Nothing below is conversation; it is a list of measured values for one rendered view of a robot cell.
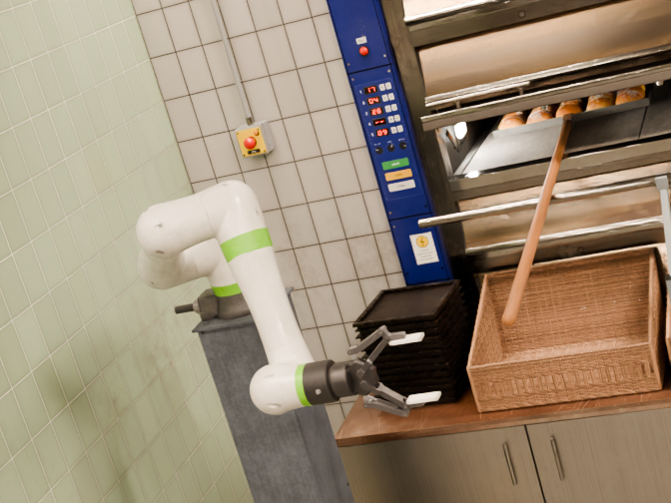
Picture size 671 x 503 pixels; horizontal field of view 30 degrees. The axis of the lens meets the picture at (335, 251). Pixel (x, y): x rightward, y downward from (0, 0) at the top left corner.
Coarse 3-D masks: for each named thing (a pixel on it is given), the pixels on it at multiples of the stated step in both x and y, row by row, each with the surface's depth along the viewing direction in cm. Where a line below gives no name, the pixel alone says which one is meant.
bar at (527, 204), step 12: (636, 180) 352; (648, 180) 351; (660, 180) 349; (564, 192) 360; (576, 192) 358; (588, 192) 357; (600, 192) 356; (612, 192) 355; (660, 192) 350; (504, 204) 366; (516, 204) 364; (528, 204) 363; (552, 204) 361; (444, 216) 373; (456, 216) 371; (468, 216) 370; (480, 216) 369; (420, 228) 376
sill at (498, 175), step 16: (624, 144) 390; (640, 144) 385; (656, 144) 384; (544, 160) 399; (576, 160) 393; (592, 160) 391; (608, 160) 390; (464, 176) 408; (480, 176) 404; (496, 176) 402; (512, 176) 401; (528, 176) 399
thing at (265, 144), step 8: (240, 128) 417; (248, 128) 414; (256, 128) 413; (264, 128) 414; (240, 136) 415; (248, 136) 415; (256, 136) 414; (264, 136) 413; (272, 136) 419; (240, 144) 416; (256, 144) 415; (264, 144) 414; (272, 144) 418; (248, 152) 417; (256, 152) 416; (264, 152) 415
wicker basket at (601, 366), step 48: (528, 288) 407; (576, 288) 402; (624, 288) 397; (480, 336) 393; (528, 336) 409; (576, 336) 403; (624, 336) 398; (480, 384) 375; (528, 384) 385; (576, 384) 376; (624, 384) 361
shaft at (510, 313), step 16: (560, 144) 400; (560, 160) 386; (544, 192) 354; (544, 208) 342; (528, 240) 318; (528, 256) 307; (528, 272) 300; (512, 288) 288; (512, 304) 279; (512, 320) 274
